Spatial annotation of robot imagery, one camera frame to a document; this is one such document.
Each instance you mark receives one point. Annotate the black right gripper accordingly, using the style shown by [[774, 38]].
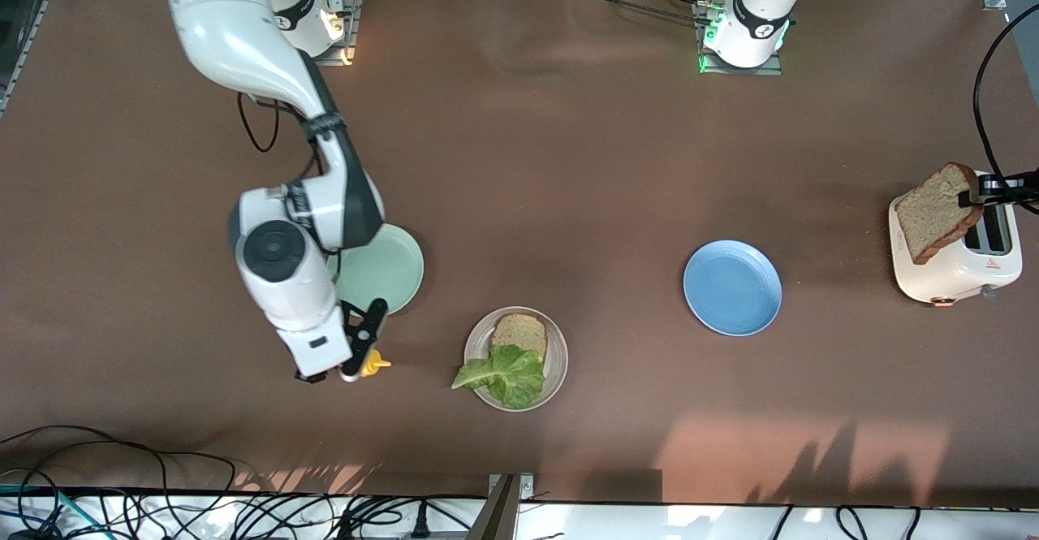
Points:
[[316, 378]]

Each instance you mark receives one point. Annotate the brown bread slice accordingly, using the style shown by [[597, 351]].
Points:
[[523, 330], [933, 215]]

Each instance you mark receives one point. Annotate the yellow mustard squeeze bottle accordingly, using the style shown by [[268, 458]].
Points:
[[375, 364]]

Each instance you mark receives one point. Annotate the green lettuce leaf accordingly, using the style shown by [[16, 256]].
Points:
[[511, 378]]

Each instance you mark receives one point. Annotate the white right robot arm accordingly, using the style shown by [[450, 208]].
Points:
[[243, 28]]

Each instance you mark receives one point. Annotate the pale green plate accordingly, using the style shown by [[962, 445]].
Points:
[[390, 268]]

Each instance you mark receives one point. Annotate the beige plate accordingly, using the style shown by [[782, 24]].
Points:
[[556, 361]]

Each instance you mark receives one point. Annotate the blue plate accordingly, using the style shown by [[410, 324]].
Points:
[[732, 288]]

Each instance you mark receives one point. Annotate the white toaster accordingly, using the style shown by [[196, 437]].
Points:
[[986, 268]]

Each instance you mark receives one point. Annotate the black power plug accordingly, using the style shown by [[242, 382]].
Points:
[[420, 524]]

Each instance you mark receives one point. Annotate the aluminium table edge post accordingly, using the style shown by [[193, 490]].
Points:
[[499, 516]]

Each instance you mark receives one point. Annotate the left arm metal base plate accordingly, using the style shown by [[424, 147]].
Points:
[[771, 71]]

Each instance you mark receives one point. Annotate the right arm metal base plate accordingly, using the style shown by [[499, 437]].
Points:
[[349, 36]]

